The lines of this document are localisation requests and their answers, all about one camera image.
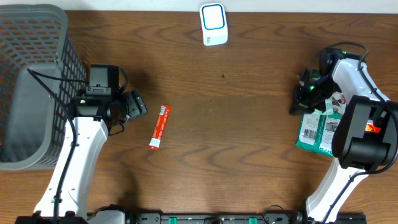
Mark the red stick packet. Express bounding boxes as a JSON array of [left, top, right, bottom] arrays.
[[149, 105, 172, 151]]

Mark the green 3M wipes package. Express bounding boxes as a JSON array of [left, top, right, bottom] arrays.
[[295, 68, 348, 158]]

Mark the orange-red snack bag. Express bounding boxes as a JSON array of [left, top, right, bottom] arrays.
[[365, 120, 381, 134]]

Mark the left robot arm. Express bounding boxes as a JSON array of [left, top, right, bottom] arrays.
[[16, 90, 147, 223]]

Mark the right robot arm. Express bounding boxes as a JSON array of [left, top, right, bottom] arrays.
[[289, 44, 397, 223]]

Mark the white barcode scanner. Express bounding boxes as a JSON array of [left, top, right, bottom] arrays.
[[199, 2, 228, 46]]

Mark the grey plastic mesh basket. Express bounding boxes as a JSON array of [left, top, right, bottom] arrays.
[[1, 4, 86, 170]]

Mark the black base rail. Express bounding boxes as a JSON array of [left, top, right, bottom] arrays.
[[86, 212, 368, 224]]

